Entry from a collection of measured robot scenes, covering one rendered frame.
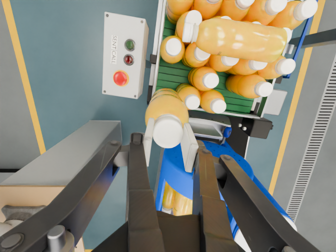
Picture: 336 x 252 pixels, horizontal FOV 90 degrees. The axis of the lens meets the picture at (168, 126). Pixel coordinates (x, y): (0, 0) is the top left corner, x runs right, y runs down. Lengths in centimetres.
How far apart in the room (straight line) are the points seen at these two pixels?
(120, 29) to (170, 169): 39
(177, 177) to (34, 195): 63
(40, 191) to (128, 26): 71
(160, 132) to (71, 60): 160
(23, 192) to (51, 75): 117
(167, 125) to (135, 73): 30
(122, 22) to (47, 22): 141
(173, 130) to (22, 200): 83
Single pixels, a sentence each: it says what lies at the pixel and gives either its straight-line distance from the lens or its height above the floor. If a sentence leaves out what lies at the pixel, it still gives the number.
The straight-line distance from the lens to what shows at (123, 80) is 48.
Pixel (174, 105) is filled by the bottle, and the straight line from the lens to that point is 25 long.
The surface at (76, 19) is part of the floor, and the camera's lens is 177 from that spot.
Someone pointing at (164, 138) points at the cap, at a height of 138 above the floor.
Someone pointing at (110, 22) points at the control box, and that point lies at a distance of 50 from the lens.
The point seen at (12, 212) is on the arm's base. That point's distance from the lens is 99.
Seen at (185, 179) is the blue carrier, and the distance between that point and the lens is 46.
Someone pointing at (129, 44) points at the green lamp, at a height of 111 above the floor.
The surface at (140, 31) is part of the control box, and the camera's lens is 49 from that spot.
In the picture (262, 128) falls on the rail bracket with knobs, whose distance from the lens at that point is 70.
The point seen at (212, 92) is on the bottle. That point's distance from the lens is 54.
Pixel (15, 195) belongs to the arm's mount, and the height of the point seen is 101.
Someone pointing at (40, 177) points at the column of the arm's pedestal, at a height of 90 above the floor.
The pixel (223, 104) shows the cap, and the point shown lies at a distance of 49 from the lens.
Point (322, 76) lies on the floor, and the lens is 213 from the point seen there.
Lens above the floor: 157
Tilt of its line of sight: 71 degrees down
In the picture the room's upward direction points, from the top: 177 degrees clockwise
